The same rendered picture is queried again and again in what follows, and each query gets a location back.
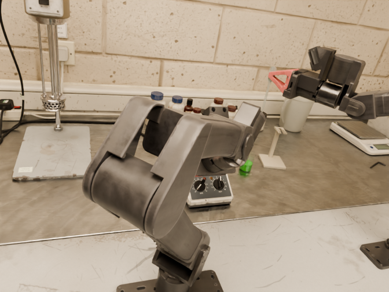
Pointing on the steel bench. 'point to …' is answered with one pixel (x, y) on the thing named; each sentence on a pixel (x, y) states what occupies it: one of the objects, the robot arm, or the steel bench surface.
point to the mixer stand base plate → (53, 153)
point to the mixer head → (47, 11)
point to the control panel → (209, 192)
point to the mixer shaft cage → (50, 100)
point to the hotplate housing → (210, 200)
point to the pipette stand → (268, 161)
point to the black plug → (6, 104)
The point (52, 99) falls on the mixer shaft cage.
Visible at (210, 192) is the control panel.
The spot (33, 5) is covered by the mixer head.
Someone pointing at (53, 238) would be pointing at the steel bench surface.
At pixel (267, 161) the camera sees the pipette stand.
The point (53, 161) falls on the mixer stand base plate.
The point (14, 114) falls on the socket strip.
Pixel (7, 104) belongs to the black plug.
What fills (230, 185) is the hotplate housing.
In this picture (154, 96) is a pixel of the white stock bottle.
